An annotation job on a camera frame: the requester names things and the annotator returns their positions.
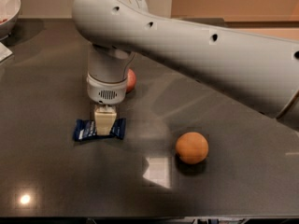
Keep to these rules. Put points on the white paper sheet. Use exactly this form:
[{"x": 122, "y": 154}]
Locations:
[{"x": 4, "y": 52}]

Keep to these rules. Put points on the blue rxbar blueberry wrapper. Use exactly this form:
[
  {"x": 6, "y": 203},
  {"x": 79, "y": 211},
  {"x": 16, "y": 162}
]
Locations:
[{"x": 85, "y": 130}]

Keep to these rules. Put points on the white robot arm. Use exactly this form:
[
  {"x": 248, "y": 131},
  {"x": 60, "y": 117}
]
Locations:
[{"x": 259, "y": 71}]

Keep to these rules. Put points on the red apple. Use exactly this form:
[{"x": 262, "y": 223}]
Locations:
[{"x": 131, "y": 81}]

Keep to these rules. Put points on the white bowl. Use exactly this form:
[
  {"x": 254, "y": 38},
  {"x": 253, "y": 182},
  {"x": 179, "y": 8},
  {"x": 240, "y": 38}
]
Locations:
[{"x": 9, "y": 12}]

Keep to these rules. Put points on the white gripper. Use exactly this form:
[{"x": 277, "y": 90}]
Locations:
[{"x": 104, "y": 91}]

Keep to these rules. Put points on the orange fruit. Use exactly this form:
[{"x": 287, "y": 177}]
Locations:
[{"x": 192, "y": 148}]

